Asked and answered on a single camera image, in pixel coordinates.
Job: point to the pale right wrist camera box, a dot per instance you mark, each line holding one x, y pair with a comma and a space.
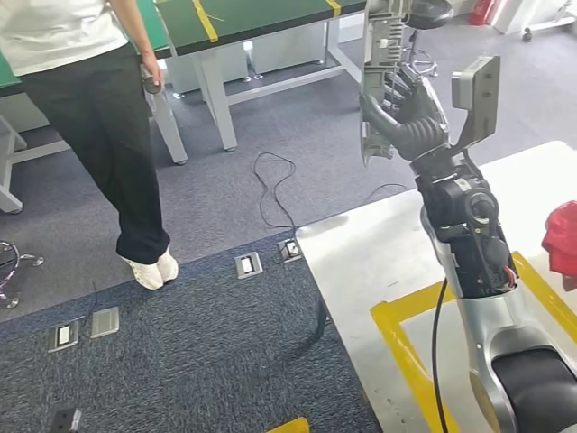
477, 89

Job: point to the black handheld device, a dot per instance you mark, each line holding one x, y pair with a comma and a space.
151, 83

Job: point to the steel top workbench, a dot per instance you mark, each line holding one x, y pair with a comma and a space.
374, 251

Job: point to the person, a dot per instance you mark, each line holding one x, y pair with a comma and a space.
99, 149

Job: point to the yellow floor tape square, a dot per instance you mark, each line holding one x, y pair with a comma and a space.
288, 427

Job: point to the closed metal floor plate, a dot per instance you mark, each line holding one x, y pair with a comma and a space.
105, 323

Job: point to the grey plastic wheel hubcap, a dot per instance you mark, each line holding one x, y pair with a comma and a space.
381, 36

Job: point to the yellow tape grid marking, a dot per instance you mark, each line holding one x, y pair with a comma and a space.
406, 352

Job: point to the red cloth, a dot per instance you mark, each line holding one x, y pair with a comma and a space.
561, 239

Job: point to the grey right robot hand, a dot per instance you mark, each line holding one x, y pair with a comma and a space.
419, 134

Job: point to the metal floor socket box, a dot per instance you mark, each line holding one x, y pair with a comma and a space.
65, 336
249, 265
290, 251

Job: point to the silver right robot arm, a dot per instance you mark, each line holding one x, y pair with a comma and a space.
477, 251

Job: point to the white wheeled stand base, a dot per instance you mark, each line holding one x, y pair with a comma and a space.
541, 21

